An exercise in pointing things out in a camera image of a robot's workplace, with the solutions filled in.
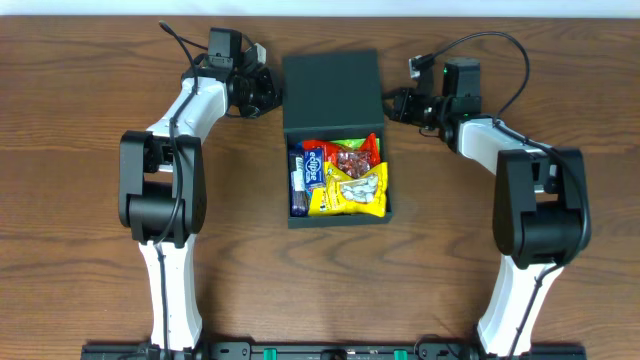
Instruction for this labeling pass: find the dark green box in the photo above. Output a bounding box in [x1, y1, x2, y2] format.
[283, 50, 392, 229]

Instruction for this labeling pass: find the red snack bag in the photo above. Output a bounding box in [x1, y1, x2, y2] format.
[302, 133, 382, 179]

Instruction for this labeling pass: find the blue Eclipse mint pack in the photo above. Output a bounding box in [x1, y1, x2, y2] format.
[303, 148, 325, 191]

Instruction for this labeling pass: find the green Haribo gummy bag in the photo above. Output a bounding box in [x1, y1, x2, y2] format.
[331, 138, 371, 151]

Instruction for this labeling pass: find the yellow nut snack bag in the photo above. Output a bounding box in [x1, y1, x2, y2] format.
[308, 162, 388, 218]

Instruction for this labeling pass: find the dark purple chocolate bar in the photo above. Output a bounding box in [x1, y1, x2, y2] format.
[288, 149, 309, 217]

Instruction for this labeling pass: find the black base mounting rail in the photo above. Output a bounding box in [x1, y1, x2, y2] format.
[80, 340, 587, 360]

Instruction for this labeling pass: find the blue Oreo cookie pack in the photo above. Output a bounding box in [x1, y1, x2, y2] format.
[288, 142, 305, 157]

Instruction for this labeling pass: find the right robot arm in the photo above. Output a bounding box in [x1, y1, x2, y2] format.
[384, 54, 591, 359]

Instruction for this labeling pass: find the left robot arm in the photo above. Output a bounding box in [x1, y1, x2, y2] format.
[118, 27, 281, 359]

